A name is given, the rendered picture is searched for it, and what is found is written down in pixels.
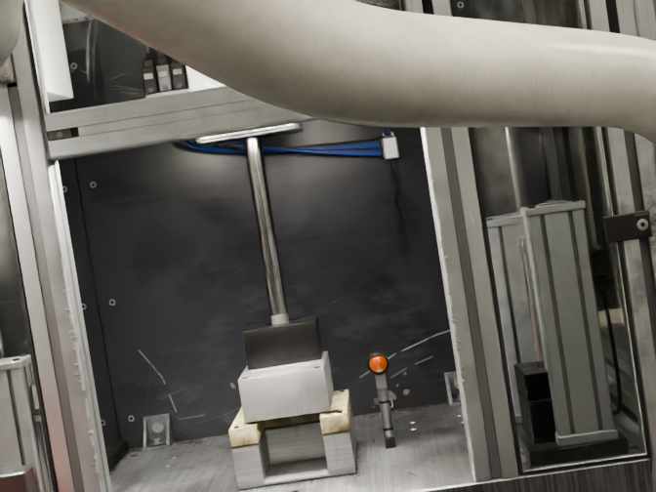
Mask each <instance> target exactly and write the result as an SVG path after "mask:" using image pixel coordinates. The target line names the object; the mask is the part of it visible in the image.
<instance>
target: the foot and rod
mask: <svg viewBox="0 0 656 492"><path fill-rule="evenodd" d="M243 141H244V147H245V153H246V159H247V166H248V172H249V179H250V185H251V190H252V197H253V203H254V209H255V216H256V222H257V229H258V235H259V240H260V247H261V253H262V260H263V266H264V272H265V279H266V290H267V296H268V302H269V309H270V315H271V322H265V323H258V324H252V325H247V327H246V328H245V329H244V330H243V332H242V335H243V341H244V347H245V353H246V359H247V366H248V370H253V369H260V368H266V367H272V366H279V365H286V364H293V363H299V362H306V361H313V360H319V359H321V358H322V354H323V345H322V339H321V333H320V326H319V320H318V315H311V316H304V317H298V318H291V319H289V317H288V310H287V305H286V298H285V292H284V285H283V279H282V273H281V266H280V261H279V254H278V248H277V241H276V235H275V229H274V222H273V216H272V210H271V204H270V197H269V191H268V185H267V173H266V166H265V161H264V154H263V148H262V142H261V136H253V137H247V138H243Z"/></svg>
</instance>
